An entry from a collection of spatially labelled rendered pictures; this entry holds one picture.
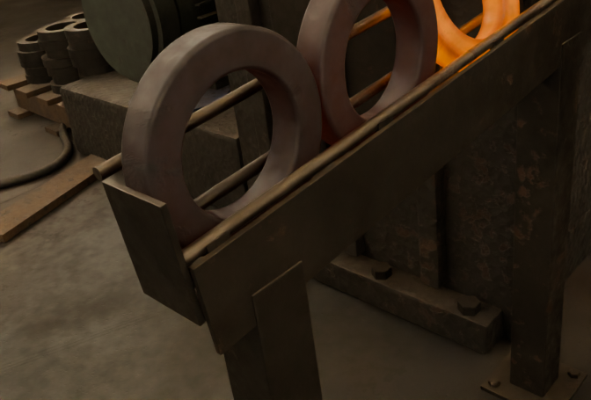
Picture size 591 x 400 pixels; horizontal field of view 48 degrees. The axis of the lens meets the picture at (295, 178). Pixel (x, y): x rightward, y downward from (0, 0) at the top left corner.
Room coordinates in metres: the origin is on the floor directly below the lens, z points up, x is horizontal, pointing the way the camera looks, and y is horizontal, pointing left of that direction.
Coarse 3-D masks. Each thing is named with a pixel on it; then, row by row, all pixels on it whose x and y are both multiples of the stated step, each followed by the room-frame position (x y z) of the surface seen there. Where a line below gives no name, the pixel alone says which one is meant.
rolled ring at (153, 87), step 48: (192, 48) 0.46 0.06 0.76; (240, 48) 0.49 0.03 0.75; (288, 48) 0.52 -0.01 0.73; (144, 96) 0.44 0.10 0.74; (192, 96) 0.45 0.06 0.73; (288, 96) 0.52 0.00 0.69; (144, 144) 0.42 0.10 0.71; (288, 144) 0.52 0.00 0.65; (144, 192) 0.42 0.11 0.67; (192, 240) 0.43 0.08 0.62
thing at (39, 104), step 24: (72, 24) 2.36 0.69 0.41; (24, 48) 2.61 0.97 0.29; (48, 48) 2.43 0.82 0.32; (72, 48) 2.26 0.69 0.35; (96, 48) 2.24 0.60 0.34; (48, 72) 2.45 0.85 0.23; (72, 72) 2.42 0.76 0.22; (96, 72) 2.25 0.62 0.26; (24, 96) 2.52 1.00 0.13; (48, 96) 2.42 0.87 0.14
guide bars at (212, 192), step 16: (528, 0) 0.90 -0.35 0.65; (368, 16) 0.70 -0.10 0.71; (384, 16) 0.71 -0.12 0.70; (480, 16) 0.81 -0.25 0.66; (352, 32) 0.67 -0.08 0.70; (464, 32) 0.78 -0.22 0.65; (256, 80) 0.58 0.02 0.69; (384, 80) 0.67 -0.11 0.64; (224, 96) 0.56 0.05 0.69; (240, 96) 0.56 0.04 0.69; (368, 96) 0.65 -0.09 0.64; (208, 112) 0.54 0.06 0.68; (192, 128) 0.52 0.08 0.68; (112, 160) 0.47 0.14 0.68; (256, 160) 0.54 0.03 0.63; (96, 176) 0.47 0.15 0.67; (240, 176) 0.52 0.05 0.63; (208, 192) 0.50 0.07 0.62; (224, 192) 0.51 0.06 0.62
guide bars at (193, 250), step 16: (544, 0) 0.79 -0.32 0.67; (528, 16) 0.75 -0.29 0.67; (496, 32) 0.71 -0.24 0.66; (512, 32) 0.73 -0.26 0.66; (480, 48) 0.68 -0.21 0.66; (448, 64) 0.65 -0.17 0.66; (464, 64) 0.66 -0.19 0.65; (432, 80) 0.62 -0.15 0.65; (416, 96) 0.60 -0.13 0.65; (384, 112) 0.57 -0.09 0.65; (400, 112) 0.58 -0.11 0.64; (368, 128) 0.55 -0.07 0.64; (336, 144) 0.52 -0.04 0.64; (352, 144) 0.53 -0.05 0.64; (320, 160) 0.51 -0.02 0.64; (288, 176) 0.49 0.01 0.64; (304, 176) 0.49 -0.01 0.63; (272, 192) 0.47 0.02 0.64; (288, 192) 0.48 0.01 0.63; (256, 208) 0.45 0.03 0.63; (224, 224) 0.43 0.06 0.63; (240, 224) 0.44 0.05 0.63; (208, 240) 0.42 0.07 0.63; (224, 240) 0.43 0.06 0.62; (192, 256) 0.41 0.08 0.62
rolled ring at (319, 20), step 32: (320, 0) 0.57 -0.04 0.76; (352, 0) 0.57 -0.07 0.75; (384, 0) 0.65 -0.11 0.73; (416, 0) 0.64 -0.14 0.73; (320, 32) 0.55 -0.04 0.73; (416, 32) 0.65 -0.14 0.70; (320, 64) 0.54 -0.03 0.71; (416, 64) 0.64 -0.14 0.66; (320, 96) 0.54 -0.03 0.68; (384, 96) 0.64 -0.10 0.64; (352, 128) 0.56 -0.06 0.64
